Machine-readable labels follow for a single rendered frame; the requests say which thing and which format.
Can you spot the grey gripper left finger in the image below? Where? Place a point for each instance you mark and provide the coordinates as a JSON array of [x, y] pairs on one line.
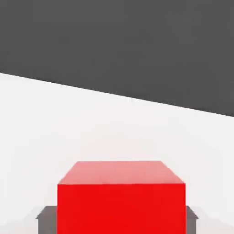
[[47, 220]]

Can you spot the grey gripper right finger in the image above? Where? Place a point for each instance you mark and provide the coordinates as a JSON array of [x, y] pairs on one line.
[[191, 221]]

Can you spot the small red cube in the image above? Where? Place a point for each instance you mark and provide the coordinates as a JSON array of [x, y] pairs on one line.
[[121, 204]]

